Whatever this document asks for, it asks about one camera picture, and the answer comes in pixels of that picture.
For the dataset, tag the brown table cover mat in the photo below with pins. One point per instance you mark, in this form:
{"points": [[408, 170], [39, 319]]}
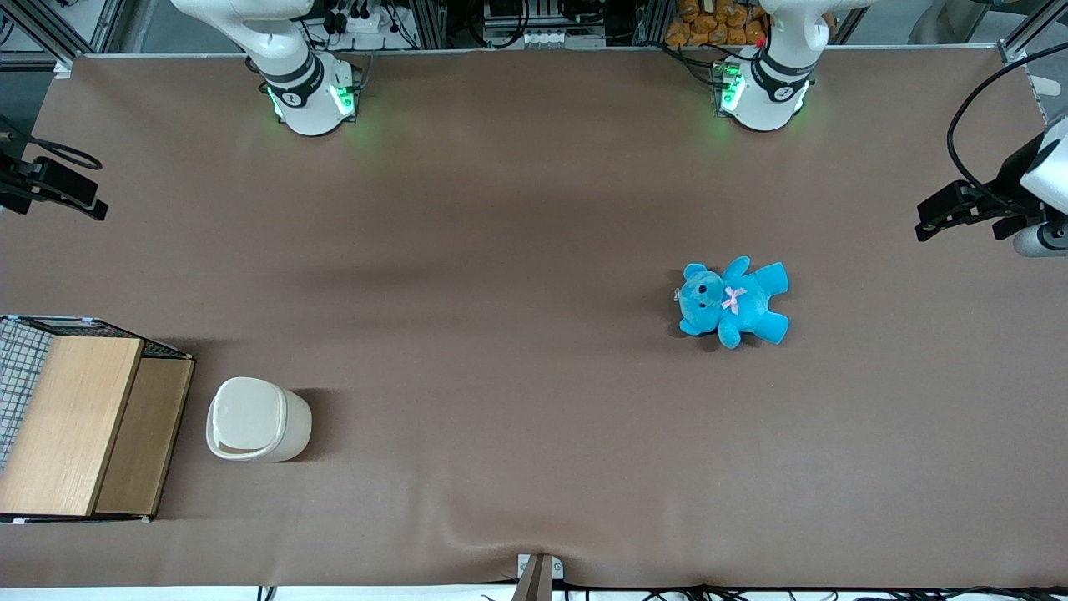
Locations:
{"points": [[501, 250]]}

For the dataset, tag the aluminium frame post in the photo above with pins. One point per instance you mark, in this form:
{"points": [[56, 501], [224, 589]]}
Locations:
{"points": [[649, 23], [431, 25]]}

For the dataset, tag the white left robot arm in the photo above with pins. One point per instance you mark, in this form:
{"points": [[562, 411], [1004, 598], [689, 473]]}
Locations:
{"points": [[768, 96]]}

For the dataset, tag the metal table clamp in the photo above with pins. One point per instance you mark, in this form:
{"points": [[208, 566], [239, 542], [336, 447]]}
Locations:
{"points": [[538, 580]]}

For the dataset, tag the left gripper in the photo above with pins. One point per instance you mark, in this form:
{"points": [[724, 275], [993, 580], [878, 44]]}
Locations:
{"points": [[1007, 189]]}

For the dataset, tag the aluminium frame strut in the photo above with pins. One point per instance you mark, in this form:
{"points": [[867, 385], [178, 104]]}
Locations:
{"points": [[1030, 33]]}

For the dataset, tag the white power strip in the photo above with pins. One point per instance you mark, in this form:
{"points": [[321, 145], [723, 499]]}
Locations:
{"points": [[363, 21]]}

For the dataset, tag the grey rounded object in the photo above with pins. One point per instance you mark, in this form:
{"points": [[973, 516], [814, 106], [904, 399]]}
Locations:
{"points": [[951, 21]]}

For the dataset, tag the blue teddy bear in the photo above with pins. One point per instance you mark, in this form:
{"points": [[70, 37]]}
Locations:
{"points": [[743, 305]]}

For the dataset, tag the wooden shelf board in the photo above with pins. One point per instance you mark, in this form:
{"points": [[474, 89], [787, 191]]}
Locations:
{"points": [[146, 434], [67, 426]]}

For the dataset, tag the white connector block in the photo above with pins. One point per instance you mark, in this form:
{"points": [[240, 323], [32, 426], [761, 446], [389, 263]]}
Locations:
{"points": [[542, 38]]}

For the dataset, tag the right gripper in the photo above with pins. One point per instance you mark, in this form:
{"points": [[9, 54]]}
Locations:
{"points": [[17, 189]]}

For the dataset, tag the white lidded trash can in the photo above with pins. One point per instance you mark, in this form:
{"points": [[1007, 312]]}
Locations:
{"points": [[259, 417]]}

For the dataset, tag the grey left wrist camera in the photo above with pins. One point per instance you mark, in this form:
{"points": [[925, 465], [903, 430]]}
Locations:
{"points": [[1043, 240]]}

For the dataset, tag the orange packaged items pile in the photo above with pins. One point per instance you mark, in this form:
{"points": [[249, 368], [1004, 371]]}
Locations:
{"points": [[717, 25]]}

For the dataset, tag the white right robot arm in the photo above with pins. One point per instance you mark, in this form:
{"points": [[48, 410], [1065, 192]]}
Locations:
{"points": [[300, 100]]}

